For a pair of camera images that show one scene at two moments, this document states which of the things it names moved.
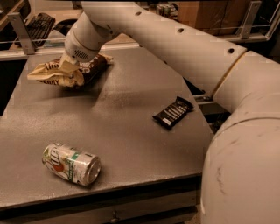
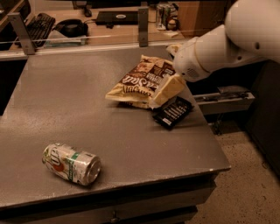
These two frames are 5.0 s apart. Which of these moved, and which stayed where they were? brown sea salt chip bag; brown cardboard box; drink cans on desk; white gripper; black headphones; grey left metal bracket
Moved: white gripper; brown sea salt chip bag
Stayed: grey left metal bracket; black headphones; brown cardboard box; drink cans on desk
